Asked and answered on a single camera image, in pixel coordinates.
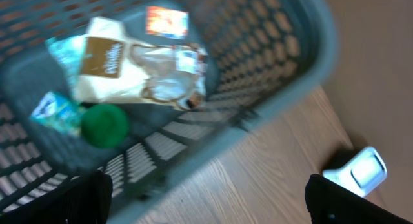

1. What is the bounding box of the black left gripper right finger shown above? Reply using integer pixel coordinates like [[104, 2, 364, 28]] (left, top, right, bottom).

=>
[[305, 174, 410, 224]]

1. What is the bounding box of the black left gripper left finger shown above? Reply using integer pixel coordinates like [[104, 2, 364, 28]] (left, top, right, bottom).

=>
[[1, 170, 113, 224]]

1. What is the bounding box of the white brown snack bag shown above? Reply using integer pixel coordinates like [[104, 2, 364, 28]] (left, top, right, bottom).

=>
[[72, 17, 207, 111]]

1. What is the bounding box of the light green wipes pack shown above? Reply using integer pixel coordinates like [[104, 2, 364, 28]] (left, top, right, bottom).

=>
[[45, 35, 86, 90]]

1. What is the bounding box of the white barcode scanner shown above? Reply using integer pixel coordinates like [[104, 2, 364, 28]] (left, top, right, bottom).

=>
[[322, 146, 387, 198]]

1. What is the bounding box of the green round lid container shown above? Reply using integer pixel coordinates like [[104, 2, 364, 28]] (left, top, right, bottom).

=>
[[81, 104, 130, 149]]

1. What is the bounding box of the teal white small packet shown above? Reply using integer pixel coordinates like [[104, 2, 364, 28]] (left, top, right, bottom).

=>
[[30, 91, 86, 137]]

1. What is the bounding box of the grey plastic mesh basket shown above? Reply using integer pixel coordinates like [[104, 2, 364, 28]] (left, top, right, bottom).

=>
[[1, 0, 337, 223]]

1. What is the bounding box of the orange juice carton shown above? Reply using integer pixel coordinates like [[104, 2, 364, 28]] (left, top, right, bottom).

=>
[[145, 6, 189, 39]]

